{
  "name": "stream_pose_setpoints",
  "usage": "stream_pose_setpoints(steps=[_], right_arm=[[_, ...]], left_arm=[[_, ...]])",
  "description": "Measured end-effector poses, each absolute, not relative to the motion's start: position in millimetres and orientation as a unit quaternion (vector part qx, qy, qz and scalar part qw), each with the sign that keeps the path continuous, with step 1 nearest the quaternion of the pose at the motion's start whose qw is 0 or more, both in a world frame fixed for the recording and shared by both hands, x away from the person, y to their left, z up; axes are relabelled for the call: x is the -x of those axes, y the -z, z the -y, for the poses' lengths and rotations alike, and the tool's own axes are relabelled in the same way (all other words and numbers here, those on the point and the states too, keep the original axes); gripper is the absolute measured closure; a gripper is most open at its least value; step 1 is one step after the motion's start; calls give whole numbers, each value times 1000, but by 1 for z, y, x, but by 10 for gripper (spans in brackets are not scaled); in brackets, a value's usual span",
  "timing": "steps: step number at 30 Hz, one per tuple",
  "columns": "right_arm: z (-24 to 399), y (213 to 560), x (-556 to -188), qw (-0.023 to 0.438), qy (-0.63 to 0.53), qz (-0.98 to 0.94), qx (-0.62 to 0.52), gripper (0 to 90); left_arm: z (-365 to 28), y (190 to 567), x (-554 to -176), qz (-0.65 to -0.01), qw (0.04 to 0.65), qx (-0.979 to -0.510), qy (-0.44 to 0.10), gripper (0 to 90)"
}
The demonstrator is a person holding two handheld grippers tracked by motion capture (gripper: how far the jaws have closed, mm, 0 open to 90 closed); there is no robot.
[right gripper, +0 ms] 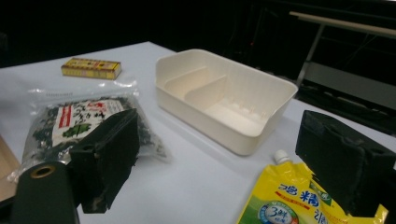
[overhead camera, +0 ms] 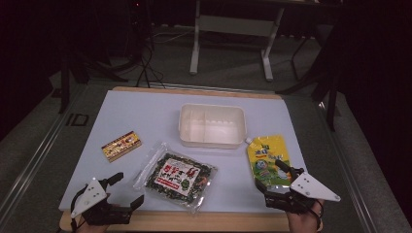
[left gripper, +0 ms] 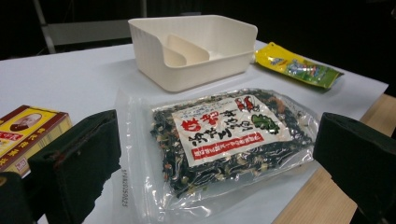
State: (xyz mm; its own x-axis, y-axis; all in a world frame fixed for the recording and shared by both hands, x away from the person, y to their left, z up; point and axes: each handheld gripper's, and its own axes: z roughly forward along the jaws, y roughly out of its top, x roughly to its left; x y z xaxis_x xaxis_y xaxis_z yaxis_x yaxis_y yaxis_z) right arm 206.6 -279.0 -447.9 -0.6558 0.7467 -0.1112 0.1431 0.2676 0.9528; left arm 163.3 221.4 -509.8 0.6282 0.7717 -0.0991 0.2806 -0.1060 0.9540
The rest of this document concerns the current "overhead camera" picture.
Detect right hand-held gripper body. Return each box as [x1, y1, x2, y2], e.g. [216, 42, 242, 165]
[264, 167, 342, 216]

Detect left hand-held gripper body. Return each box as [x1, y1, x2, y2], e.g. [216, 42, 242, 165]
[70, 177, 134, 226]

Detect yellow spout pouch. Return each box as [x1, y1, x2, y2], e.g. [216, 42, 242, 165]
[244, 134, 292, 189]

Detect clear seaweed snack packet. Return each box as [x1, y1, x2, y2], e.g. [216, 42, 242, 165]
[132, 141, 219, 215]

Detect white plastic container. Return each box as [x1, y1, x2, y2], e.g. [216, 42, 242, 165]
[178, 103, 248, 150]

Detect person's left hand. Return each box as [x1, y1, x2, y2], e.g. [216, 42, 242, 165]
[76, 219, 110, 233]

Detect person's right hand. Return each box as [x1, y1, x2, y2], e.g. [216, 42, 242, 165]
[286, 199, 326, 233]

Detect gold and red box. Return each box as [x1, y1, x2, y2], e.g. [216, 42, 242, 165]
[100, 130, 143, 163]

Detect white table mat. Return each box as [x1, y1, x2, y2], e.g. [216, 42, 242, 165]
[58, 89, 322, 215]

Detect black chair legs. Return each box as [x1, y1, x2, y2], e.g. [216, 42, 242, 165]
[276, 28, 345, 132]

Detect black stand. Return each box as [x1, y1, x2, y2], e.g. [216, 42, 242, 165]
[57, 0, 130, 115]

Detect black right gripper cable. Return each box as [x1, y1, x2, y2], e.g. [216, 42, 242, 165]
[306, 199, 326, 228]

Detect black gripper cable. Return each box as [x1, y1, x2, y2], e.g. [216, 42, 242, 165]
[306, 199, 326, 228]
[69, 183, 89, 233]

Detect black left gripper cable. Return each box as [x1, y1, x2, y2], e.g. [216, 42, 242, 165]
[69, 183, 89, 233]

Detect metal floor rail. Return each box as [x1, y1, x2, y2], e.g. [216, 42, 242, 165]
[0, 83, 86, 221]
[316, 100, 381, 233]

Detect black floor cables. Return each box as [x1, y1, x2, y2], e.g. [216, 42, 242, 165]
[135, 30, 167, 89]

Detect white desk frame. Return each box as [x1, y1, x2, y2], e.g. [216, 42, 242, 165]
[189, 0, 287, 83]

